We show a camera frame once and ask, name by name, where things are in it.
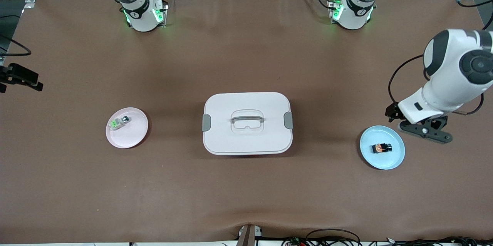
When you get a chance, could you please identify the tangled cable bundle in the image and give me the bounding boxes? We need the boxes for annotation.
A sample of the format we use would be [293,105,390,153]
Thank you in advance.
[385,236,493,246]

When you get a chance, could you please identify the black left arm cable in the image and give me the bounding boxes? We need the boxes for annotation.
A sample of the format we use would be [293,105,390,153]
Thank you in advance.
[387,54,485,116]

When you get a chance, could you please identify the black cable loop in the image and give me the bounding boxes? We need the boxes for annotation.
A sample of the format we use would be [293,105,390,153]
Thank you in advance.
[281,229,362,246]

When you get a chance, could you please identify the green clear switch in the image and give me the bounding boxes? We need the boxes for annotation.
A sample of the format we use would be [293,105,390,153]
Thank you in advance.
[109,115,131,130]

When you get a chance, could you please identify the brown table mat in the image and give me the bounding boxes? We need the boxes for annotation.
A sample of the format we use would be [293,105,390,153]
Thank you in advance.
[0,0,493,243]

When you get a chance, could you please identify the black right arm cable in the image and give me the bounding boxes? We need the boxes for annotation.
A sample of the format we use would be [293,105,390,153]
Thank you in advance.
[0,34,32,58]

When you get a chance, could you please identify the pink round plate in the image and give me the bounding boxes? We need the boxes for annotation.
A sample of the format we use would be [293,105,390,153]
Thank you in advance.
[106,107,149,149]

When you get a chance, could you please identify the white lidded box grey clips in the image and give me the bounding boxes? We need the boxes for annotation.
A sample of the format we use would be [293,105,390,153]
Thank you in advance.
[202,92,293,156]

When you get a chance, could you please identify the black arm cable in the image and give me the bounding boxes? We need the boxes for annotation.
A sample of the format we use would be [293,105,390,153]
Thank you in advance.
[0,34,32,58]
[387,54,485,116]

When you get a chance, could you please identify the light blue round plate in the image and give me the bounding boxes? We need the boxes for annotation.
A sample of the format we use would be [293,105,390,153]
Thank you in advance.
[360,125,406,170]

